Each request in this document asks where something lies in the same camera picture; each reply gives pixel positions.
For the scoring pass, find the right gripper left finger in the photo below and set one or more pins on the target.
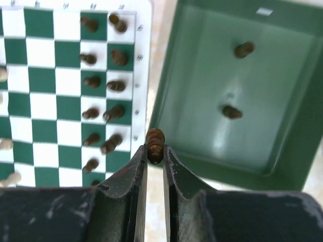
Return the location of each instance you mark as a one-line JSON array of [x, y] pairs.
[[113, 210]]

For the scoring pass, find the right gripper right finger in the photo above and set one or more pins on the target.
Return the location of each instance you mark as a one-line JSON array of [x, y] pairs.
[[197, 212]]

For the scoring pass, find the dark piece d1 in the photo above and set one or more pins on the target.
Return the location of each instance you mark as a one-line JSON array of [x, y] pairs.
[[110, 145]]

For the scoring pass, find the dark piece e1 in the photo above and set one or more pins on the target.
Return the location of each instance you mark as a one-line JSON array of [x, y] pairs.
[[114, 113]]

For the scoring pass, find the dark bishop f1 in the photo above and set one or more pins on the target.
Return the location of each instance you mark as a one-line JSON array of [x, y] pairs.
[[116, 85]]

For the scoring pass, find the dark pawn f2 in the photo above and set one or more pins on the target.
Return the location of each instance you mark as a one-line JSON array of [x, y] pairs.
[[93, 81]]

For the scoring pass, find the dark knight g1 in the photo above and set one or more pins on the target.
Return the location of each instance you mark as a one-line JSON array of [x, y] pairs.
[[119, 58]]

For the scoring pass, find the dark pawn g2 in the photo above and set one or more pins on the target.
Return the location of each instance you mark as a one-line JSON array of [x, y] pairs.
[[88, 58]]

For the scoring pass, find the dark rook h1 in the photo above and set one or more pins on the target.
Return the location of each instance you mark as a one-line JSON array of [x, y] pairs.
[[118, 24]]

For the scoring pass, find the dark pawn h2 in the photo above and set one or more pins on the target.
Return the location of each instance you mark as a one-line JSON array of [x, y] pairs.
[[90, 24]]

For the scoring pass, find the green white chess mat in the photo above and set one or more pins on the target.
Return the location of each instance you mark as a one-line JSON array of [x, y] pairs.
[[51, 123]]

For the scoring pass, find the dark piece in tray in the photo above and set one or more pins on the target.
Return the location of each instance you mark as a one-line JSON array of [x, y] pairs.
[[231, 112]]

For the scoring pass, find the green piece tray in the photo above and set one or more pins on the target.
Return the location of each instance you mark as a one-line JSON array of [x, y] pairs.
[[278, 88]]

